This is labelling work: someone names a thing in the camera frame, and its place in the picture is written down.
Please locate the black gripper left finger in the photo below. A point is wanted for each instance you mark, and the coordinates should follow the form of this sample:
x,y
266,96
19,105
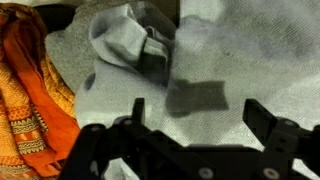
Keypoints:
x,y
133,150

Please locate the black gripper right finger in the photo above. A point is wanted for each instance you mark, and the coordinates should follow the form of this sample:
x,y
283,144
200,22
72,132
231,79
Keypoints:
x,y
286,146

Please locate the light grey fleece blanket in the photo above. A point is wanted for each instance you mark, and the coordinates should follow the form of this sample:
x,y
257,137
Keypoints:
x,y
250,60

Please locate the orange patterned blanket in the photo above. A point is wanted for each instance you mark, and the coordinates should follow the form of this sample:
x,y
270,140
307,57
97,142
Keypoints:
x,y
30,100

